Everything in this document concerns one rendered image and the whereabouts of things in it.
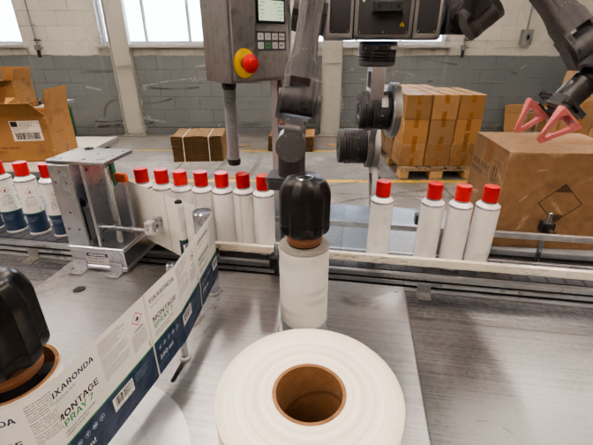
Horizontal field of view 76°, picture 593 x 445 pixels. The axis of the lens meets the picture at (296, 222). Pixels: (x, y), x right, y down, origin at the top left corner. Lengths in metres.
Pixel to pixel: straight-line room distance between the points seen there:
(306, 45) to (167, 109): 5.99
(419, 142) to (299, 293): 3.79
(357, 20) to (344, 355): 1.17
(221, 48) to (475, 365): 0.80
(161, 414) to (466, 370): 0.52
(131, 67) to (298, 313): 6.30
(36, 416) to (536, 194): 1.10
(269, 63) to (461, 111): 3.62
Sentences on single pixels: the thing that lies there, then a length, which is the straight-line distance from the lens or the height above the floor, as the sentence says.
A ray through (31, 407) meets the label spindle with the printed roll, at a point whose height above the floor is 1.05.
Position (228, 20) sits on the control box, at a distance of 0.86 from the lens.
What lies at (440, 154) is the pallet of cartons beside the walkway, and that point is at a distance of 4.44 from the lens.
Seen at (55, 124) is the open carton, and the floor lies 0.97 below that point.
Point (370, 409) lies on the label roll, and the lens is 0.44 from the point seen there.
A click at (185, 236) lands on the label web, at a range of 0.85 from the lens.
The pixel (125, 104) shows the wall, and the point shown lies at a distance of 6.90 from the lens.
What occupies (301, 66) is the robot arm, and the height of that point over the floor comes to 1.32.
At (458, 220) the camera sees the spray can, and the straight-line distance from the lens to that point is 0.90.
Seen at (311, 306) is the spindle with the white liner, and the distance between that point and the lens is 0.65.
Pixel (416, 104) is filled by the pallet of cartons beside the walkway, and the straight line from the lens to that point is 4.24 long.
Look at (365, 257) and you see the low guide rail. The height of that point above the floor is 0.91.
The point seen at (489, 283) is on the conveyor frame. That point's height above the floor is 0.87.
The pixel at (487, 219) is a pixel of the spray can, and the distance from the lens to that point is 0.92.
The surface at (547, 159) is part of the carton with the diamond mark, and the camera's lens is 1.14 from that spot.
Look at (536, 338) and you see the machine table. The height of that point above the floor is 0.83.
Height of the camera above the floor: 1.36
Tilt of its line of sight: 25 degrees down
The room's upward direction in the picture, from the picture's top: straight up
